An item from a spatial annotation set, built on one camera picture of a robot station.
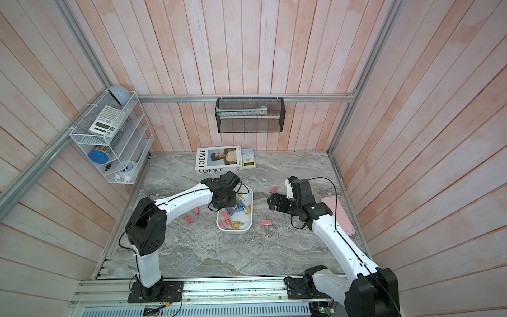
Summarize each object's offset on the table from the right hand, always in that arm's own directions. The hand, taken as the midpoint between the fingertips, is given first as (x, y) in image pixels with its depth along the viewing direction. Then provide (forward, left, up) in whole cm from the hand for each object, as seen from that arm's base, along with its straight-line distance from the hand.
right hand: (276, 200), depth 83 cm
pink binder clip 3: (-15, +27, +18) cm, 36 cm away
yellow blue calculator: (+36, +13, -13) cm, 41 cm away
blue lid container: (+8, +71, +18) cm, 74 cm away
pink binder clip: (+15, -1, -14) cm, 20 cm away
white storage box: (-3, +17, -14) cm, 22 cm away
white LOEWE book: (+32, +30, -9) cm, 45 cm away
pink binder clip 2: (-4, +4, -13) cm, 15 cm away
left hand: (+2, +21, -8) cm, 23 cm away
